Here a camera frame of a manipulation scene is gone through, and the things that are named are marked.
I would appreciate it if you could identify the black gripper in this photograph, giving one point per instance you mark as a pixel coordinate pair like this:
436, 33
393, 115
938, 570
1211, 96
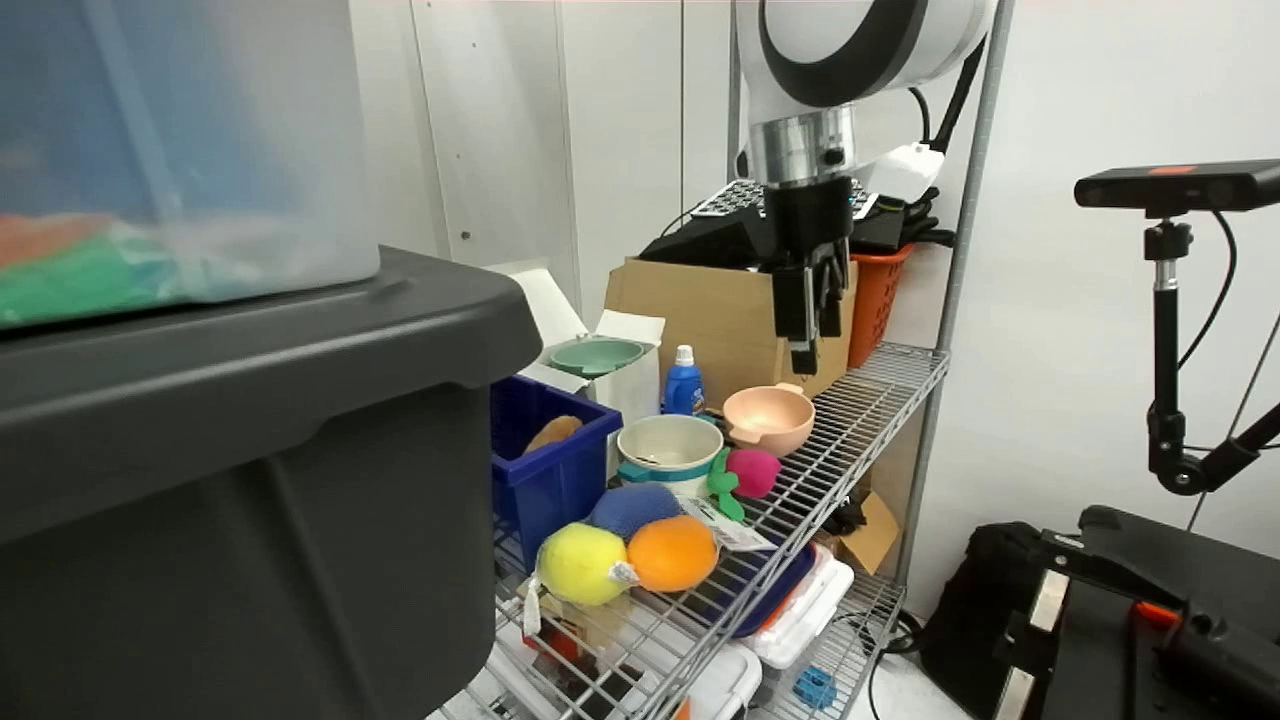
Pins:
811, 226

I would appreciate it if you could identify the pink toy with green leaves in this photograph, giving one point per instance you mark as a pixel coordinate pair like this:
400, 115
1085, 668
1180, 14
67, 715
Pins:
754, 474

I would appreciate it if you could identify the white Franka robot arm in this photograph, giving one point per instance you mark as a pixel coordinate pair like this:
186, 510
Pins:
854, 47

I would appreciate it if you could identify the brown cardboard box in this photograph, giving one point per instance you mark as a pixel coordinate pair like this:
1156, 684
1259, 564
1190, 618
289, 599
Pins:
692, 326

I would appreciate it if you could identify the blue toy detergent bottle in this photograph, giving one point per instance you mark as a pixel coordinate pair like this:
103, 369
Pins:
683, 390

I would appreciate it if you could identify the white cardboard box open lid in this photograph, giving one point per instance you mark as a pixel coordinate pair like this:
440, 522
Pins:
631, 390

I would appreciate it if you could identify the tan bread toy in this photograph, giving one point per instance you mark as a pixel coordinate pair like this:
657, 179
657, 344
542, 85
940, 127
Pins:
553, 434

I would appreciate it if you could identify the orange plastic bin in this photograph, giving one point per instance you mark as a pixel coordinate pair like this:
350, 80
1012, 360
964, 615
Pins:
872, 307

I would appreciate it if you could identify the black bag pile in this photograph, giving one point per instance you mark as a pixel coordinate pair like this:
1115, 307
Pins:
707, 247

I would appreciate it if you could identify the white bowl teal rim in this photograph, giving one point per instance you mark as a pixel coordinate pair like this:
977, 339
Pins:
669, 443

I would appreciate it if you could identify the checkerboard calibration board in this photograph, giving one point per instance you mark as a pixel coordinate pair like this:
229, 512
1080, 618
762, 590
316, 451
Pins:
729, 201

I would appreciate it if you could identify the white paper barcode tag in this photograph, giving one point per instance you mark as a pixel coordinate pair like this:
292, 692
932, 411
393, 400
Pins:
729, 529

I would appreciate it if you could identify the small cardboard piece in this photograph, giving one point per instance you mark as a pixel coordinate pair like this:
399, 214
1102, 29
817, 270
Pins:
872, 540

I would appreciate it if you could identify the blue plush ball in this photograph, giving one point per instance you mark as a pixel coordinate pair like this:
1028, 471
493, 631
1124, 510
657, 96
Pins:
634, 505

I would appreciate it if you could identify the orange plush ball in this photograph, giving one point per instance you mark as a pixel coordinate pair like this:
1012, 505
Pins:
674, 553

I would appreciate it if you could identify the white plastic container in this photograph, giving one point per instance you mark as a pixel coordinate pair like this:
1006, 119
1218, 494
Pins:
724, 681
804, 615

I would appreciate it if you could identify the blue plastic bin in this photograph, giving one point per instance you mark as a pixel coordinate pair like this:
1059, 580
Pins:
560, 484

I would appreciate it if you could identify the yellow green plush ball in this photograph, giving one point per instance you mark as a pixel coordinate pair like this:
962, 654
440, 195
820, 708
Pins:
582, 564

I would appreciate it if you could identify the black backpack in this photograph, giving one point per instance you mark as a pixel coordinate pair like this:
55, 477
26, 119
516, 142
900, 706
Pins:
973, 620

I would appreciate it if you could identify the small blue round item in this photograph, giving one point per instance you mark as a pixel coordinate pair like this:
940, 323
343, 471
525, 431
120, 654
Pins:
815, 690

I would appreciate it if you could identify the black case orange accents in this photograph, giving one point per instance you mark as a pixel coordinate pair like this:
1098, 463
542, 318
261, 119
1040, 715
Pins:
1173, 603

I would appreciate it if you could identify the dark grey storage tote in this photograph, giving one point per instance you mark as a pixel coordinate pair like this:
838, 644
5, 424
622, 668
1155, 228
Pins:
243, 534

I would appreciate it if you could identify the clear plastic storage bin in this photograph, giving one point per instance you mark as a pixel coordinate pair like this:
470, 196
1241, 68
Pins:
203, 135

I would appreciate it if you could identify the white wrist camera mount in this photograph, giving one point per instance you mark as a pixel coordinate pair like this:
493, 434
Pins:
906, 171

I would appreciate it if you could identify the black camera stand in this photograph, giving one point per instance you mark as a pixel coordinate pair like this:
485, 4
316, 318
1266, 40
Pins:
1166, 400

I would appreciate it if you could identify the black camera bar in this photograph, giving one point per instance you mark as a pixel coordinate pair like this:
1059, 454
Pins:
1173, 184

